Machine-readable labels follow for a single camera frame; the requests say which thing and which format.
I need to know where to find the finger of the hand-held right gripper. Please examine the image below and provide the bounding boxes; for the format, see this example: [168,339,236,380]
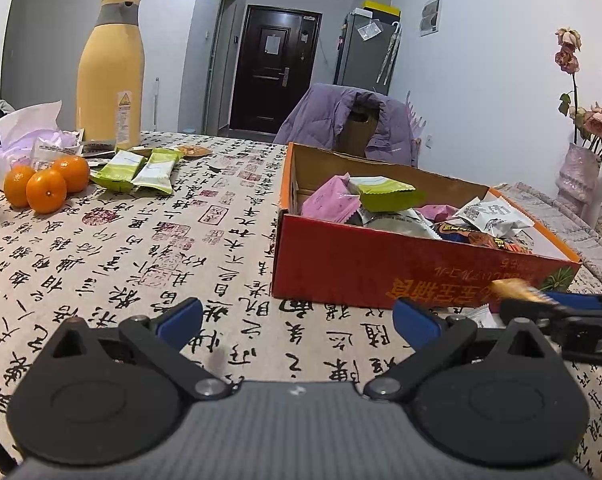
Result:
[500,301,602,367]
[532,290,602,312]

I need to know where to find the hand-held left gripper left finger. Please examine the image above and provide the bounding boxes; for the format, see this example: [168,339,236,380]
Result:
[45,297,234,403]

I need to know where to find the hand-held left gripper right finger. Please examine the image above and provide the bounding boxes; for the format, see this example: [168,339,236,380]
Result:
[362,297,549,403]

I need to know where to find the small white snack packet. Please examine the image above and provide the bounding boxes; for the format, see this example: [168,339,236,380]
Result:
[448,307,506,331]

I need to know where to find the gold silver snack packet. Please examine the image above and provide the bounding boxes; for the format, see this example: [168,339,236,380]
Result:
[491,278,544,301]

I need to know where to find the red cardboard box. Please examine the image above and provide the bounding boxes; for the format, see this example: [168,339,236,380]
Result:
[271,142,582,310]

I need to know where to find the silver grey snack packet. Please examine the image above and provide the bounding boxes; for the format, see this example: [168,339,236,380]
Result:
[358,210,439,240]

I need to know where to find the colourful orange blue snack bag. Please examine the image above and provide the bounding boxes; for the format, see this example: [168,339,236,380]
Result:
[433,222,529,256]

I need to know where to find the pink snack packet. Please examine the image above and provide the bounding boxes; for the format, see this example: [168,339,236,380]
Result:
[416,203,462,222]
[301,174,364,225]

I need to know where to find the white black-print snack packet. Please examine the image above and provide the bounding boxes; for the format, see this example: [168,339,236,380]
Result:
[453,199,534,238]

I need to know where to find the green white snack packet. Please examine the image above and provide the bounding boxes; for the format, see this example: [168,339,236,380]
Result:
[348,176,429,213]

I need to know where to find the grey patterned cloth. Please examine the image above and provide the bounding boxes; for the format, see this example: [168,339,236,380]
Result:
[496,182,602,293]

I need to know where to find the lilac ribbed vase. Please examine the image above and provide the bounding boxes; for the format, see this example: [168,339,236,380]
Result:
[556,142,602,221]

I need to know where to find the small orange-brown packet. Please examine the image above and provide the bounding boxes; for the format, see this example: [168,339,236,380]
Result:
[173,144,213,159]

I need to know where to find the dried pink flowers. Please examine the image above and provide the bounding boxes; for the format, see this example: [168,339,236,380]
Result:
[555,27,602,156]

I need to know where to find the orange mandarin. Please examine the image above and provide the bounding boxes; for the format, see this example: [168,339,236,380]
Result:
[26,168,68,214]
[51,155,91,194]
[3,166,36,209]

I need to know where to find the purple spiky decoration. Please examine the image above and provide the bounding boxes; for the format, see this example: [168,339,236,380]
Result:
[405,91,429,166]

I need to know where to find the wooden chair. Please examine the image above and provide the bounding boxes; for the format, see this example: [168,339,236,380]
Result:
[337,94,384,157]

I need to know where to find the small white sachet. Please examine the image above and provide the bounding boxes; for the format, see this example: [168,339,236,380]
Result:
[31,137,82,171]

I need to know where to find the purple jacket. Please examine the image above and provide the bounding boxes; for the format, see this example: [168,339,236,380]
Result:
[273,83,419,167]

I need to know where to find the dark entrance door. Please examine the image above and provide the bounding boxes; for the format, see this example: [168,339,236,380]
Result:
[229,5,323,135]

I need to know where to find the yellow thermos bottle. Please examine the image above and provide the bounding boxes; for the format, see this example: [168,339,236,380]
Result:
[76,0,146,151]

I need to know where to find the lilac tissue pack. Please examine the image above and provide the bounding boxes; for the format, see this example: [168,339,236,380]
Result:
[0,101,84,183]

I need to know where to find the grey interior door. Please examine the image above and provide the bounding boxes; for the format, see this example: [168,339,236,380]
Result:
[203,0,239,136]

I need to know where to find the grey refrigerator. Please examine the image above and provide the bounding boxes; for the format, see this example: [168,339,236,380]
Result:
[333,8,402,96]

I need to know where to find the hanging folded umbrellas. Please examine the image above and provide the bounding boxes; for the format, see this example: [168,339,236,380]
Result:
[376,22,403,86]

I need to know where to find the clear plastic bag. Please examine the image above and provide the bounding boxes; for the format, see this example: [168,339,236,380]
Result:
[356,20,384,42]

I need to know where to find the yellow box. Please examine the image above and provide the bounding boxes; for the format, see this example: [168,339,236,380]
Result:
[362,1,402,17]

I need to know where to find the white wall panel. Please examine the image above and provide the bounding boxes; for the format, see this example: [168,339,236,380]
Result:
[418,0,443,37]

